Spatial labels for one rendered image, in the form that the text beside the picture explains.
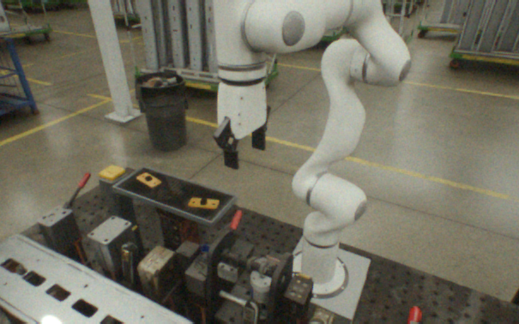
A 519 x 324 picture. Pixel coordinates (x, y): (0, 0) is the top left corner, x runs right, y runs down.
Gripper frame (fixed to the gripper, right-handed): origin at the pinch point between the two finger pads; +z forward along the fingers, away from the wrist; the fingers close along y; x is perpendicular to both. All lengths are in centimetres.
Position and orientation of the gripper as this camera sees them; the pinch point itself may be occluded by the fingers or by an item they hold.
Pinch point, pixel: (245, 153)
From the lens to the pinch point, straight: 67.2
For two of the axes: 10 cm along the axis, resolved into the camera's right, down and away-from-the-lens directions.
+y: -5.7, 4.2, -7.1
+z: 0.2, 8.7, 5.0
